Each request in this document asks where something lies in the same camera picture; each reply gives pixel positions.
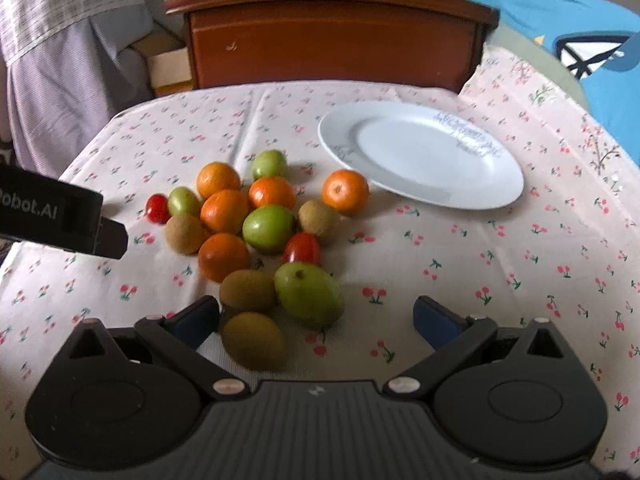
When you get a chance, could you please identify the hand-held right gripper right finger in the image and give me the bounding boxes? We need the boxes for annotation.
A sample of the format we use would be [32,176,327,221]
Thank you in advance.
[384,295,568,401]

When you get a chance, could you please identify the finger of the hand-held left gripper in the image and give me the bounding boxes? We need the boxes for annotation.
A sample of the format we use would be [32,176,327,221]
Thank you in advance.
[97,217,128,260]

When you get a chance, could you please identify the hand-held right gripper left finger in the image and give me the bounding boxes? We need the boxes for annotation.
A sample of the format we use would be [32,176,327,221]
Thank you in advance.
[65,295,251,401]

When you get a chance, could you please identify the red cherry tomato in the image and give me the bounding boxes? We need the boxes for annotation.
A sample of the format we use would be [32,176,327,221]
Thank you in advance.
[283,232,322,267]
[146,193,171,225]

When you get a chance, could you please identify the small reddish-green jujube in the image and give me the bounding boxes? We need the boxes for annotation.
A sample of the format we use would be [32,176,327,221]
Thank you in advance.
[167,186,202,218]

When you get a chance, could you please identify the large green jujube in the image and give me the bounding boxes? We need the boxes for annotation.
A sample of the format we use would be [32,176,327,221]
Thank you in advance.
[274,261,345,331]

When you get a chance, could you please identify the white plate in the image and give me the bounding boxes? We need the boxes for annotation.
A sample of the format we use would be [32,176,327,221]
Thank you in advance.
[318,101,525,211]

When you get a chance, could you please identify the cherry-print tablecloth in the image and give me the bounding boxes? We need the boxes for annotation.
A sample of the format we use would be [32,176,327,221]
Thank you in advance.
[0,42,640,466]

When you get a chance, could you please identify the lilac cloth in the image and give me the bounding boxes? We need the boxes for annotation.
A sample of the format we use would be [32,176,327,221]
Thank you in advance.
[5,10,153,176]

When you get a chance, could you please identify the cardboard box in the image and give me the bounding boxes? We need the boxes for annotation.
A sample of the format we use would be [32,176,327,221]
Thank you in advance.
[131,30,196,97]

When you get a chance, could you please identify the grey checkered cloth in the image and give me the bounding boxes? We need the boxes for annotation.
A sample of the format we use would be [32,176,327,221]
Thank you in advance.
[0,0,146,66]

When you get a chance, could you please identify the grey-green bedsheet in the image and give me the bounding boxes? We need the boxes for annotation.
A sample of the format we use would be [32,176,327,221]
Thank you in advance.
[482,25,591,111]

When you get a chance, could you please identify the blue cushion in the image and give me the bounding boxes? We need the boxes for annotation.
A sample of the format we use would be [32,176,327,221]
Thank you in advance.
[445,0,640,166]

